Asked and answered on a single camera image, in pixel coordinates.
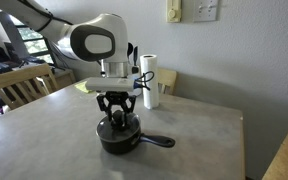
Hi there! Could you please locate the wooden chair with slatted backrest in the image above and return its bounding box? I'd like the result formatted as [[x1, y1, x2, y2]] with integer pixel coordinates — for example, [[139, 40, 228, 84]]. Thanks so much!
[[0, 63, 60, 111]]

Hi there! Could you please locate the wooden counter edge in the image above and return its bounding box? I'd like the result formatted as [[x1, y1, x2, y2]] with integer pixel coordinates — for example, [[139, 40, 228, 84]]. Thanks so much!
[[262, 106, 288, 180]]

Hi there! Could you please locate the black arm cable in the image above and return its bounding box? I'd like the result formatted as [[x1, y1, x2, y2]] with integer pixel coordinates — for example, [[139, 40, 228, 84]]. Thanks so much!
[[18, 0, 74, 33]]

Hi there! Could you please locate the wooden chair with solid backrest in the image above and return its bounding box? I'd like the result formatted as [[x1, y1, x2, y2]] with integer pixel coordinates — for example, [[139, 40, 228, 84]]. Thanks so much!
[[157, 67, 178, 96]]

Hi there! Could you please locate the blue-plug camera cable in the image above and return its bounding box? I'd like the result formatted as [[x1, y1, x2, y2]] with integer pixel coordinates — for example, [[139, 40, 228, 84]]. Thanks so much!
[[133, 70, 156, 92]]

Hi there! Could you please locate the wooden side table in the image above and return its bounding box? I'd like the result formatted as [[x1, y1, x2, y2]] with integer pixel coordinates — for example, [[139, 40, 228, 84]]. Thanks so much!
[[50, 68, 77, 91]]

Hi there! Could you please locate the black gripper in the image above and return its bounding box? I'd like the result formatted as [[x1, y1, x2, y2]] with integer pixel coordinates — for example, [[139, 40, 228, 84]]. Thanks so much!
[[95, 90, 138, 123]]

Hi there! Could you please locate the glass lid with black knob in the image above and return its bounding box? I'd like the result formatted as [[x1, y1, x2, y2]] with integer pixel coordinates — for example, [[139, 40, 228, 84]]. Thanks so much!
[[96, 109, 142, 141]]

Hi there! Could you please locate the black plastic spatula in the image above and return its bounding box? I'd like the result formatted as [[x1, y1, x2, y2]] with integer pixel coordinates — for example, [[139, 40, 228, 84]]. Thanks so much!
[[133, 45, 140, 68]]

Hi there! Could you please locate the white paper towel roll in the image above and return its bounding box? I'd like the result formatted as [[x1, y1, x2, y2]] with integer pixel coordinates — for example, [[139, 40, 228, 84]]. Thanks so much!
[[139, 54, 160, 110]]

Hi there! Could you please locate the black pot with long handle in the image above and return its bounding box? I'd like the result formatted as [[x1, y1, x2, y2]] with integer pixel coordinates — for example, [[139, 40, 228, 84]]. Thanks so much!
[[95, 112, 177, 155]]

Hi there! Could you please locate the green microfibre cloth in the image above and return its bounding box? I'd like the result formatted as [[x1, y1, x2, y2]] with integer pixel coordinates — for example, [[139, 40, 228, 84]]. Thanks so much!
[[74, 80, 97, 95]]

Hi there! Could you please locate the beige wall thermostat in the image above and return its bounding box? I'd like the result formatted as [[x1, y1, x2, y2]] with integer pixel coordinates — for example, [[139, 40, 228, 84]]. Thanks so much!
[[165, 0, 183, 24]]

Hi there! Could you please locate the window with dark frame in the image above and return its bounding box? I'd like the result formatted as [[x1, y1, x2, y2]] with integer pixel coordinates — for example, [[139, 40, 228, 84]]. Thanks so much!
[[8, 14, 55, 64]]

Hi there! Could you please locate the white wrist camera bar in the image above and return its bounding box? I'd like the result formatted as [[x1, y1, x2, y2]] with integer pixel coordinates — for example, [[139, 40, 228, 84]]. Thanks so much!
[[84, 77, 136, 93]]

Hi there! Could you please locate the white light switch plate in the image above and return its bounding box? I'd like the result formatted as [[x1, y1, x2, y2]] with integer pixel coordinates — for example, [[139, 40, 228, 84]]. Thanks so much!
[[193, 0, 219, 23]]

